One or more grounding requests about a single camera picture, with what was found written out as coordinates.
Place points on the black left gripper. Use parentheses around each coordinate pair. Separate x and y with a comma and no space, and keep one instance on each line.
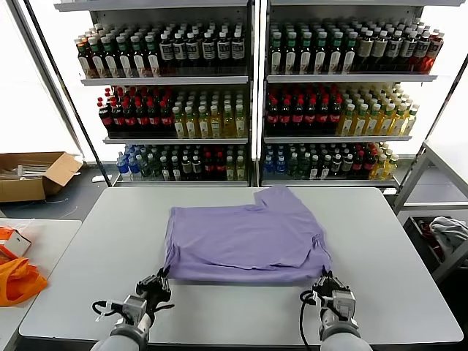
(155,296)

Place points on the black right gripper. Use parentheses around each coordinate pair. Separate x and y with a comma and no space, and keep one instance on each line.
(323,297)

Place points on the purple printed t-shirt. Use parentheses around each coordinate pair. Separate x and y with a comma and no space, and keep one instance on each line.
(241,237)

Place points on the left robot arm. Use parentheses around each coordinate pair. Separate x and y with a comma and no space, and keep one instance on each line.
(128,338)

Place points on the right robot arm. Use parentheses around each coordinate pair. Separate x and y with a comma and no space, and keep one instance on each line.
(340,336)

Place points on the black storage bin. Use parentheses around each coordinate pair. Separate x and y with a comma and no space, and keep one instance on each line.
(415,234)

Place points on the red item in bin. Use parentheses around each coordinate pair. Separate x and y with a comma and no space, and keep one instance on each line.
(426,226)

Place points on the green tinted bottle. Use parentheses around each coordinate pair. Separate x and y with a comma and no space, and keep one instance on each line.
(304,166)
(155,169)
(145,169)
(292,166)

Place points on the blue water bottle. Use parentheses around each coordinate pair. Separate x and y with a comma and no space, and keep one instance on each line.
(268,165)
(134,169)
(122,166)
(280,165)

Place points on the cola bottle red cap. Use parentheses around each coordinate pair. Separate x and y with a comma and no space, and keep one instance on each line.
(142,120)
(129,120)
(298,117)
(335,117)
(323,117)
(166,120)
(153,120)
(272,117)
(208,168)
(285,117)
(219,168)
(105,120)
(369,166)
(117,120)
(358,166)
(311,117)

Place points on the yellow juice bottle white cap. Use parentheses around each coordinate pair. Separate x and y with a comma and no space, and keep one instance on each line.
(373,122)
(391,168)
(229,170)
(360,122)
(190,126)
(399,122)
(346,122)
(215,126)
(203,126)
(240,170)
(240,126)
(410,122)
(178,126)
(379,169)
(228,126)
(386,122)

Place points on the grey white crumpled cloth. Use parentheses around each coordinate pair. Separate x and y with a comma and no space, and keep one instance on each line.
(448,228)

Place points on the orange cloth bag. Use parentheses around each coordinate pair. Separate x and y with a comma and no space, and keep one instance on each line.
(18,281)

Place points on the small orange white box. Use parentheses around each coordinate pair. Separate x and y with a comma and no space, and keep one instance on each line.
(16,241)

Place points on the open cardboard box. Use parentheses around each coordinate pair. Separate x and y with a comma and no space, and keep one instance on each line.
(25,190)

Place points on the white packing strips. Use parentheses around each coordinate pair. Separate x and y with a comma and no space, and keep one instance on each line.
(25,171)

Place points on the grey metal shelf unit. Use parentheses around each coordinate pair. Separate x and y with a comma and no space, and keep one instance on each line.
(347,78)
(164,81)

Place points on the black slanted pole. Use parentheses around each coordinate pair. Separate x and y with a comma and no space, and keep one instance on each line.
(67,91)

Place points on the dark bottle green label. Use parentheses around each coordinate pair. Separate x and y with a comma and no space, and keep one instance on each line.
(350,55)
(320,55)
(152,60)
(276,55)
(109,60)
(123,60)
(137,60)
(290,55)
(305,55)
(335,55)
(97,60)

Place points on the dark bottle white blue label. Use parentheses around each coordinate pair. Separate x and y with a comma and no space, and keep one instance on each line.
(207,51)
(409,51)
(179,51)
(422,51)
(237,51)
(192,51)
(395,51)
(166,51)
(223,51)

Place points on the dark bottle beige label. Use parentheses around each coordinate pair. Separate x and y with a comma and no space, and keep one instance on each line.
(365,51)
(380,51)

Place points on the reddish tea bottle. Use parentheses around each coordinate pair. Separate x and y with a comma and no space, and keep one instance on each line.
(83,58)

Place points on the red drink bottle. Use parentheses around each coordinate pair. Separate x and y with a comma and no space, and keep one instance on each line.
(434,51)

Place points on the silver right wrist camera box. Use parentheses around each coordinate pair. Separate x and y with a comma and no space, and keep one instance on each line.
(343,303)

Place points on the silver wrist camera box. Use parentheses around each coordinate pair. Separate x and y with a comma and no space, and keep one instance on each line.
(133,305)
(343,303)

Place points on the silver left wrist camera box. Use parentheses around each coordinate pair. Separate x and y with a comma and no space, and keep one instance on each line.
(133,305)

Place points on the grey metal frame table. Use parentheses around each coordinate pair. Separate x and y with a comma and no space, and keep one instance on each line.
(412,175)

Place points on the grey slanted frame post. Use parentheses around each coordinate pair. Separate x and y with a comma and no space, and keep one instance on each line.
(53,96)

